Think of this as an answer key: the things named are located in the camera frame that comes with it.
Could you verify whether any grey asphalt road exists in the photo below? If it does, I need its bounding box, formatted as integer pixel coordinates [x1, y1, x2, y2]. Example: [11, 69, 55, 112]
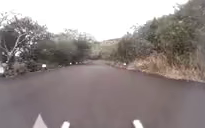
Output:
[0, 59, 205, 128]

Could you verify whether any dry grass verge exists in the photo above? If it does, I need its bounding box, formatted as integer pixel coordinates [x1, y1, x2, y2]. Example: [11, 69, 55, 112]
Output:
[113, 53, 205, 84]

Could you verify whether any robot's own part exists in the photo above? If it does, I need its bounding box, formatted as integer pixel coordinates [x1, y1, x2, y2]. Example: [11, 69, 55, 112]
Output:
[60, 120, 71, 128]
[132, 119, 145, 128]

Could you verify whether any row of trees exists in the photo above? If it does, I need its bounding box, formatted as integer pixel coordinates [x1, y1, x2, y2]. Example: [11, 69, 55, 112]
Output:
[0, 11, 99, 78]

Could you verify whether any wooded slope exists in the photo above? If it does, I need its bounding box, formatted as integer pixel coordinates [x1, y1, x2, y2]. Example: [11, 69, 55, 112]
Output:
[104, 0, 205, 73]

